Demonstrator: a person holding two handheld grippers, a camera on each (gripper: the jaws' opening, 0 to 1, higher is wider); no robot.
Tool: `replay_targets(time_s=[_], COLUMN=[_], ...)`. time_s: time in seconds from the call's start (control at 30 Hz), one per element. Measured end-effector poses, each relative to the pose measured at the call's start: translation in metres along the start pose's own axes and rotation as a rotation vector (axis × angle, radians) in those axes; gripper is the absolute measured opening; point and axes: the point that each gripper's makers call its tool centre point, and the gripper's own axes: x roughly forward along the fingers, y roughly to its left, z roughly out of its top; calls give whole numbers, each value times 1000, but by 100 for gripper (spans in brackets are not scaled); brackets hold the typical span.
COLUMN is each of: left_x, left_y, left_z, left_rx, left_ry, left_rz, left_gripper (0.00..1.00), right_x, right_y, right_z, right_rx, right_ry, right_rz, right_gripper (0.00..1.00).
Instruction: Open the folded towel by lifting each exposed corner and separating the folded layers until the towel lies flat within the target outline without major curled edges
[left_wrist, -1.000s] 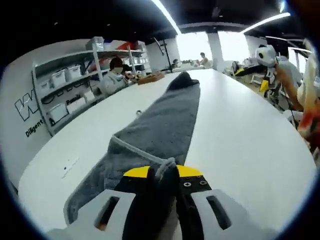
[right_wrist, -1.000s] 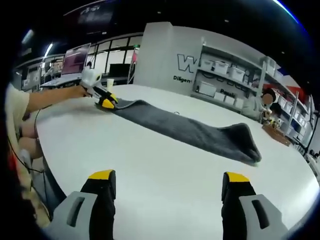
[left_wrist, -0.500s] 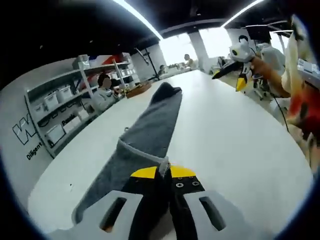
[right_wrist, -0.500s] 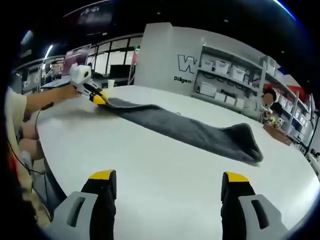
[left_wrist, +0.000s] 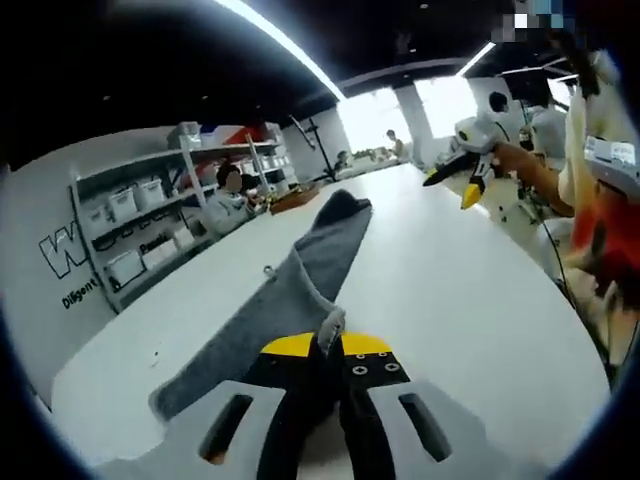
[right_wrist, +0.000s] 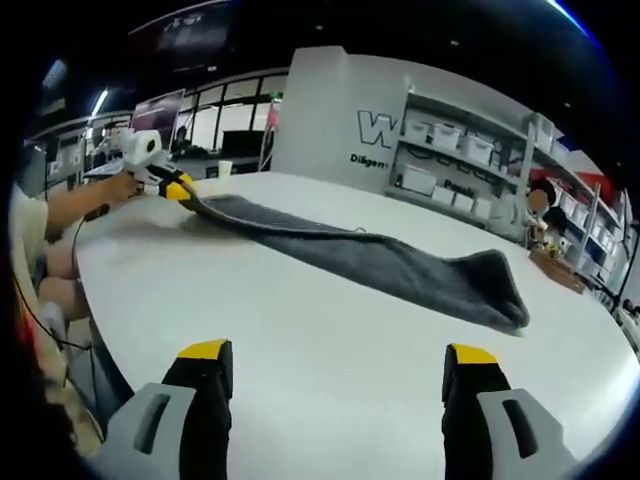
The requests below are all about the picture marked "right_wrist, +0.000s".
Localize row of white storage bins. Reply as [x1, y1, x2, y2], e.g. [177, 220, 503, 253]
[399, 119, 621, 281]

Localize person's legs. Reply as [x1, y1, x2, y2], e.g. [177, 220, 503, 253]
[35, 245, 91, 322]

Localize black monitor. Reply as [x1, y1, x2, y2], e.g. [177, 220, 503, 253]
[221, 129, 267, 152]

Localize grey metal shelf rack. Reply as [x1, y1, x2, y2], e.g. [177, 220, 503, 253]
[384, 77, 627, 301]

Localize brown wooden tray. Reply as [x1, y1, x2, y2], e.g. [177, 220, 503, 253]
[528, 248, 587, 297]

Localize person's beige shirt sleeve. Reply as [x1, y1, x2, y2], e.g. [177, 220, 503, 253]
[8, 183, 52, 262]

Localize large display screen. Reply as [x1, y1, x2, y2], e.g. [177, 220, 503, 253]
[131, 89, 186, 132]

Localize black cable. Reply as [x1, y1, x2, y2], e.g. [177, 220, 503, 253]
[14, 202, 112, 351]

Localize grey towel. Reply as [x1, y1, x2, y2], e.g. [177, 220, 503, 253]
[177, 192, 531, 335]

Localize person's left hand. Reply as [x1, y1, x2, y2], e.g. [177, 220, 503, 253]
[107, 174, 146, 202]

